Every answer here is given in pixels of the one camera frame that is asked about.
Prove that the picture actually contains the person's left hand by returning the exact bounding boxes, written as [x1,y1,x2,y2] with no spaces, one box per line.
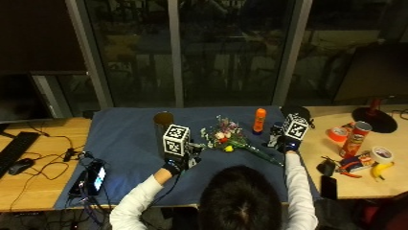
[161,139,203,176]

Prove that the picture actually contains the person's right hand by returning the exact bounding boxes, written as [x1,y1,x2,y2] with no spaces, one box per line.
[267,123,302,153]

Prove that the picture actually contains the white marker cube on right glove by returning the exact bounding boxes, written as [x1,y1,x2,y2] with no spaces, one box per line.
[282,113,310,141]

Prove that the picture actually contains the white marker cube on glove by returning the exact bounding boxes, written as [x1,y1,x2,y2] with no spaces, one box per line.
[282,113,310,141]
[162,124,192,158]

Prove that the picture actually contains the white marker cube on left glove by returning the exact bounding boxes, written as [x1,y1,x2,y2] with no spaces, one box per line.
[162,124,192,158]

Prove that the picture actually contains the orange glue stick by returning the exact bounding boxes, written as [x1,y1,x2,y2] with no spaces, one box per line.
[251,107,267,136]

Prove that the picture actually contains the small black pouch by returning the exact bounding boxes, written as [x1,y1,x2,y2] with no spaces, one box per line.
[316,158,336,177]

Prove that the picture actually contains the blue table cloth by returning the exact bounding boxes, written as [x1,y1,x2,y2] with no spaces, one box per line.
[53,105,322,210]

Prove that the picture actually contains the orange tape roll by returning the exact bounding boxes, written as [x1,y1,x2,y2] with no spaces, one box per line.
[327,126,350,144]

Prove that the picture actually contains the dark cylindrical vase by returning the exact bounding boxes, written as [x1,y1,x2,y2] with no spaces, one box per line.
[152,110,174,137]

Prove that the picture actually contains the bouquet of artificial flowers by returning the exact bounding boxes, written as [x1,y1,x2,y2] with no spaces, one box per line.
[201,115,286,168]

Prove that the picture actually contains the red snack can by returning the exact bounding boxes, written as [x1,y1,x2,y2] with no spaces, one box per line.
[338,121,374,159]

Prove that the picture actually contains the black smartphone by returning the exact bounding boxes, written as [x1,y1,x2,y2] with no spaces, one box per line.
[320,174,339,201]

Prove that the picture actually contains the colourful small box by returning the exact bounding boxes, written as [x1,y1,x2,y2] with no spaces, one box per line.
[339,152,378,172]

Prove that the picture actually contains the the person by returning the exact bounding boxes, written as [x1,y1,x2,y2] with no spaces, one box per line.
[109,150,319,230]

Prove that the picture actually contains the phone with lit screen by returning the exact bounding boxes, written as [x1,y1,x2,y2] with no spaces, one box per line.
[84,159,108,196]

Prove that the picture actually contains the black round lamp base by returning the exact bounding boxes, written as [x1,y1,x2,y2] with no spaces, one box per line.
[351,97,399,134]

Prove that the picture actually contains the white tape roll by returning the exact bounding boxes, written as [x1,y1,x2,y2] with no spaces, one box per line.
[370,146,395,165]

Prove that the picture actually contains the yellow banana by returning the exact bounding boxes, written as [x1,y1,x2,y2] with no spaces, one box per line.
[370,161,396,182]

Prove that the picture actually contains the black computer mouse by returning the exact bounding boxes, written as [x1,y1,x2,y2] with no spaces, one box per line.
[8,157,36,176]

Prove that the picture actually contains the black keyboard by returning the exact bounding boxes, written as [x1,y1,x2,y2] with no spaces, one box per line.
[0,131,43,179]

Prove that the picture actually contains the black monitor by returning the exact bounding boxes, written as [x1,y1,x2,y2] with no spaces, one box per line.
[0,72,56,124]

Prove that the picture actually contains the red handled pliers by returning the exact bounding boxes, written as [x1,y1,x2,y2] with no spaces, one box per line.
[335,161,363,179]

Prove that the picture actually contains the black cable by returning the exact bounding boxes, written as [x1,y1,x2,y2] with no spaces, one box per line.
[8,121,87,212]

